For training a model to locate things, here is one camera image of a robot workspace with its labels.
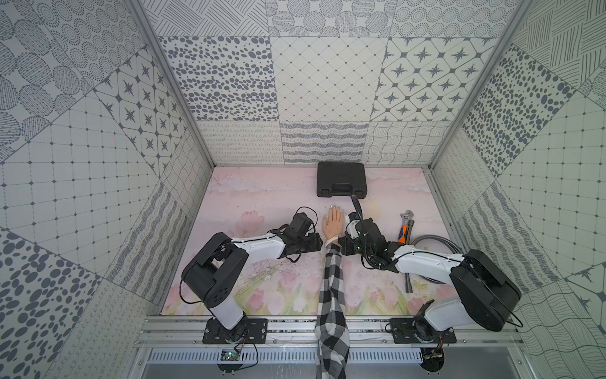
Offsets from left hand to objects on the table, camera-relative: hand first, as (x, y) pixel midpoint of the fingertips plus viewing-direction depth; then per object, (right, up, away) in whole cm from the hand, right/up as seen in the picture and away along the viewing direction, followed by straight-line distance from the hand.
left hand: (325, 246), depth 89 cm
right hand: (+6, +2, 0) cm, 6 cm away
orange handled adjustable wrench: (+34, +5, +9) cm, 35 cm away
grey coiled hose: (+30, -11, -5) cm, 32 cm away
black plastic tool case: (+9, +27, +21) cm, 35 cm away
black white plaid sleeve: (+1, -21, -20) cm, 30 cm away
